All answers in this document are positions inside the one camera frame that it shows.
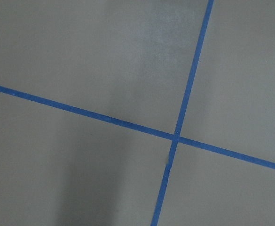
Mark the long blue tape line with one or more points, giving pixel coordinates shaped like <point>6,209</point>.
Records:
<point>137,127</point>

